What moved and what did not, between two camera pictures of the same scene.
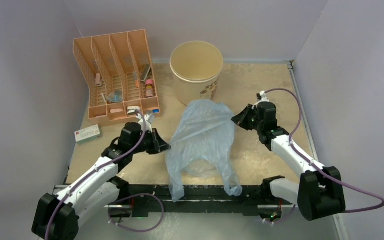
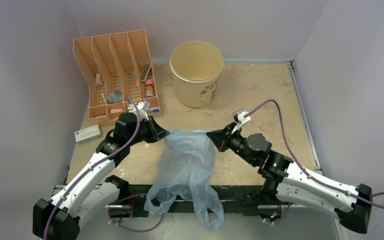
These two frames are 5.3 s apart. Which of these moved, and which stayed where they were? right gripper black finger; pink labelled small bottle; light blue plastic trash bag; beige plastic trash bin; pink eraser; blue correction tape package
Moved: right gripper black finger; light blue plastic trash bag
Stayed: blue correction tape package; pink labelled small bottle; beige plastic trash bin; pink eraser
